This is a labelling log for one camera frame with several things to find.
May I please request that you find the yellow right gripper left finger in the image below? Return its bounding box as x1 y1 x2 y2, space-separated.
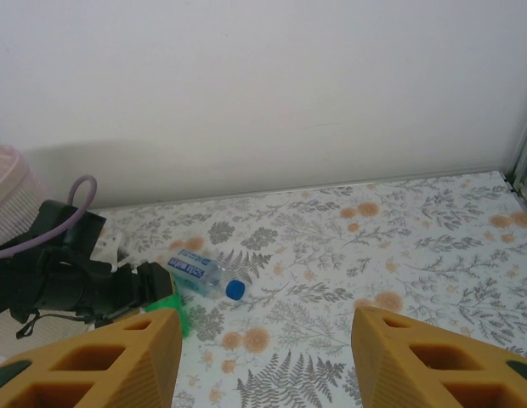
0 308 182 408

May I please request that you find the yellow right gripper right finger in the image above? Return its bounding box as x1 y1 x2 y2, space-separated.
351 306 527 408

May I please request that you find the green plastic bottle yellow cap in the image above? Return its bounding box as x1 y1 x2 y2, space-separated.
144 292 193 340

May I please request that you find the soda water bottle blue cap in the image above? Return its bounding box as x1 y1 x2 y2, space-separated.
165 248 247 301

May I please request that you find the floral patterned tablecloth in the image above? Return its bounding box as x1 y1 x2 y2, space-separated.
93 169 527 408

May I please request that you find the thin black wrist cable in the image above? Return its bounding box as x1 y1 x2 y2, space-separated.
14 308 94 341

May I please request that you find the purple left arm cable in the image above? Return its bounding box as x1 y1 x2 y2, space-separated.
0 173 99 261

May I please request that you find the aluminium frame post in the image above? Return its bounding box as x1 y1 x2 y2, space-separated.
503 97 527 213

